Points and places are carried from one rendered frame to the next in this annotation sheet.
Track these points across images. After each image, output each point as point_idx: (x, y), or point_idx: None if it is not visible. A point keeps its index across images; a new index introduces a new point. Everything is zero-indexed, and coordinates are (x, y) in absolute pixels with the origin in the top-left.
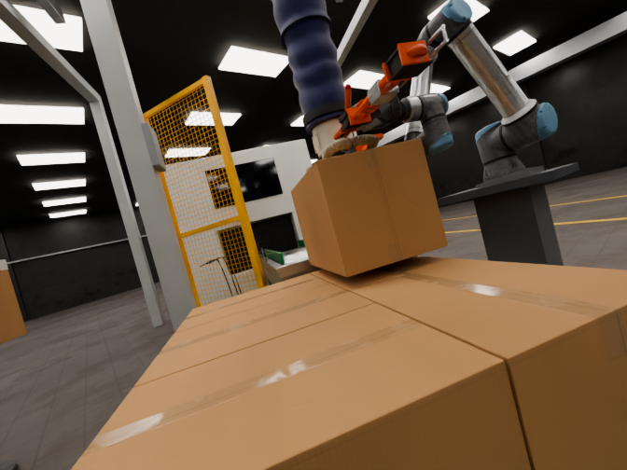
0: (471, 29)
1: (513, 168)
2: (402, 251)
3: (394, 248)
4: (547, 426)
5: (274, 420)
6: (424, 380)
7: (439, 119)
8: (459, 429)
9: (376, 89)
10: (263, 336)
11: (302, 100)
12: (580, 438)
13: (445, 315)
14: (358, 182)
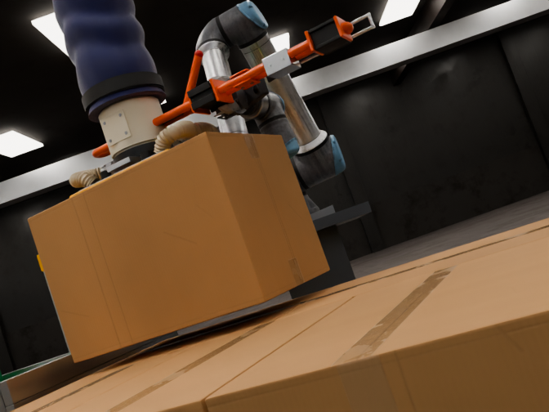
0: (268, 38)
1: (312, 208)
2: (301, 270)
3: (293, 266)
4: None
5: (497, 277)
6: (537, 247)
7: (285, 121)
8: None
9: (283, 58)
10: (277, 340)
11: (96, 59)
12: None
13: (461, 260)
14: (247, 172)
